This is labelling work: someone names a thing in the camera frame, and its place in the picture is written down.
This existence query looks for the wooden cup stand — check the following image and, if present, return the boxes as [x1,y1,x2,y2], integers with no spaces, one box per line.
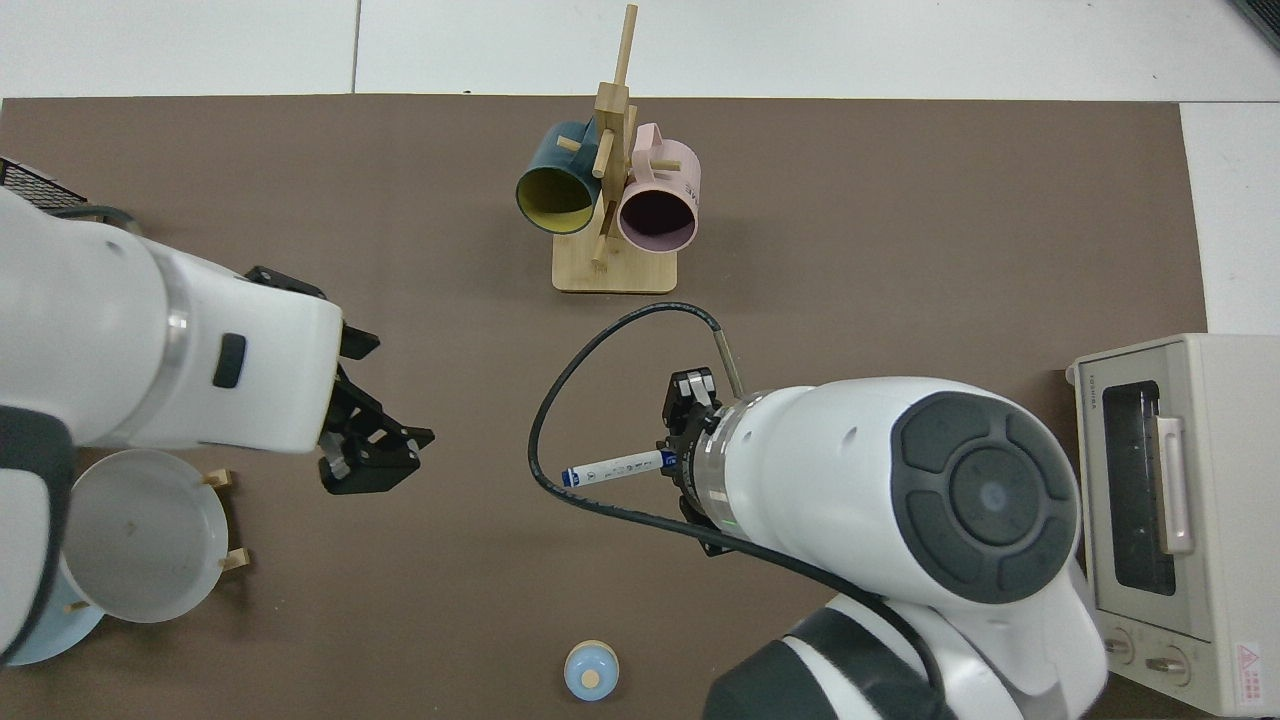
[552,4,679,295]

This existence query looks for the brown table cloth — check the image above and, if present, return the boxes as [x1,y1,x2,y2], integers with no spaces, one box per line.
[0,95,1208,720]

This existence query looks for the wire basket with wooden floor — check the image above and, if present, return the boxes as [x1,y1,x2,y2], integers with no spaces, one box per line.
[0,157,91,211]

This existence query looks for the pale toaster oven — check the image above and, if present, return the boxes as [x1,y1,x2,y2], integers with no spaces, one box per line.
[1066,333,1280,718]

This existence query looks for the wooden plate rack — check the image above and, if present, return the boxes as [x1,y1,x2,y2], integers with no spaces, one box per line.
[63,468,251,614]

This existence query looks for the dark teal cup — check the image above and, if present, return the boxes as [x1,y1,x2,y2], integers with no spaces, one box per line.
[515,118,604,236]

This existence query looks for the blue and white marker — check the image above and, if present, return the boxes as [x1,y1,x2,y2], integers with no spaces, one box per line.
[561,449,679,489]

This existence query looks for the light blue plate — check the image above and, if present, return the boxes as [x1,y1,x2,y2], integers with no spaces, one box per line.
[8,572,106,667]

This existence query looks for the pink cup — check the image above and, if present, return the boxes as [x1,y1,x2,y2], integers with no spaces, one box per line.
[617,123,702,254]

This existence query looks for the small blue round bell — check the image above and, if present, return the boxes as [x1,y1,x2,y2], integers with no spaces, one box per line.
[563,640,621,702]

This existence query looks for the grey plate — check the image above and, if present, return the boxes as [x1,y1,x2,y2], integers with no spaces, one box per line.
[60,449,230,625]

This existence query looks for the black ribbed object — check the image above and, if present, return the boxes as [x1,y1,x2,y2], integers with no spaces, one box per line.
[1228,0,1280,53]

